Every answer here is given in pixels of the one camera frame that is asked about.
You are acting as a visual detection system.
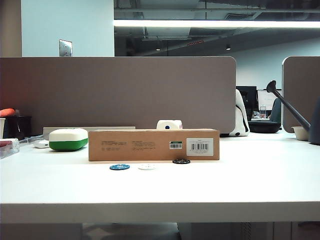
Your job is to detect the brown cardboard box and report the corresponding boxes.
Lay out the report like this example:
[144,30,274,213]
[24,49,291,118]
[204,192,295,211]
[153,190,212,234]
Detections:
[88,128,221,162]

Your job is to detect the clear plastic box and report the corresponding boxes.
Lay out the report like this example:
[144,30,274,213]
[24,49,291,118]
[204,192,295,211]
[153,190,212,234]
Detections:
[0,137,20,160]

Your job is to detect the seated person in grey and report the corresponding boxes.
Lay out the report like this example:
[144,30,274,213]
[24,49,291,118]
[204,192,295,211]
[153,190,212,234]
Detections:
[269,97,284,123]

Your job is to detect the blue poker chip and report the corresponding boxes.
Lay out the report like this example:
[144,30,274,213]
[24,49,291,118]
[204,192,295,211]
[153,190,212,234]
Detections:
[109,163,131,171]

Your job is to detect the white and black plush toy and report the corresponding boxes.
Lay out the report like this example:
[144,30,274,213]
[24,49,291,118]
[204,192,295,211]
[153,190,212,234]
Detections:
[229,88,251,137]

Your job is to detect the clear plastic bar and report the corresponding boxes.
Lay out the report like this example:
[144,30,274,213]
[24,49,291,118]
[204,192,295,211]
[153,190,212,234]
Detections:
[19,134,45,145]

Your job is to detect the white paper bowl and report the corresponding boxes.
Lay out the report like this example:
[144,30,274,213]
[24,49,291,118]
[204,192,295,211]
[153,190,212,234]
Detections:
[291,125,311,141]

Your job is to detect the narrow grey desk partition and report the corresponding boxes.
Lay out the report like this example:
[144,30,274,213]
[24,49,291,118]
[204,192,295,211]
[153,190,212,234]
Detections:
[282,55,320,133]

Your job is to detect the black round cushion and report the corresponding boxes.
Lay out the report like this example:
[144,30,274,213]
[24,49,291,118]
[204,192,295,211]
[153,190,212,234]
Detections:
[248,120,281,134]

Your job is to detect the grey watering can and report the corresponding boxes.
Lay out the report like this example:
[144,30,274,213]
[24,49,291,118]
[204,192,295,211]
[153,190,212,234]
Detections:
[266,79,320,146]

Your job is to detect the small white earbuds case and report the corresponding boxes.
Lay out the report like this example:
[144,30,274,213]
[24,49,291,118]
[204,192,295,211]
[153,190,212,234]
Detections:
[33,139,50,149]

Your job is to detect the white and green case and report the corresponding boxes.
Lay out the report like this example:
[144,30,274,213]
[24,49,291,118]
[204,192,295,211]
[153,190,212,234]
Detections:
[48,127,89,152]

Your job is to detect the long ceiling light strip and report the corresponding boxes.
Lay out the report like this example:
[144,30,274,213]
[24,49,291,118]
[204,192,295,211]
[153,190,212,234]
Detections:
[113,19,320,29]

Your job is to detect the dark container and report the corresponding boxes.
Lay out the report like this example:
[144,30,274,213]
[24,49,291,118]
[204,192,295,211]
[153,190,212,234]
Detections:
[5,114,33,140]

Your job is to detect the black monitor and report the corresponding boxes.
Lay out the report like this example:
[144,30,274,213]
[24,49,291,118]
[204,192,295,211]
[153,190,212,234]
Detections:
[236,85,258,121]

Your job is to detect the white poker chip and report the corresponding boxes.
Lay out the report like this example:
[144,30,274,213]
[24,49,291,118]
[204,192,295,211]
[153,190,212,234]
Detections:
[137,163,157,171]

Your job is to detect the white die with blue dot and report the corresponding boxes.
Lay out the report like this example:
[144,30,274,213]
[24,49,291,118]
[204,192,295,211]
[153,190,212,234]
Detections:
[156,119,183,131]

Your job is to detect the wide grey desk partition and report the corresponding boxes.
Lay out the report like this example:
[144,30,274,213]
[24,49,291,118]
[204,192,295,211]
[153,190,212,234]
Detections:
[0,56,237,137]

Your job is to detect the metal wall switch plate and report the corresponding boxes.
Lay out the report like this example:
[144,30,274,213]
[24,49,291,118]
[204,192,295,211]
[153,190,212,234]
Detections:
[58,39,73,57]

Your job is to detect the orange object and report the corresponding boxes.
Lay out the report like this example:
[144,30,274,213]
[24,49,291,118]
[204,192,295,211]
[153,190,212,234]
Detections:
[0,108,16,118]

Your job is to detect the monitor with white screen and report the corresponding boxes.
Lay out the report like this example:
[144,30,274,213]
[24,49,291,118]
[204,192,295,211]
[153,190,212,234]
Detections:
[257,89,283,111]

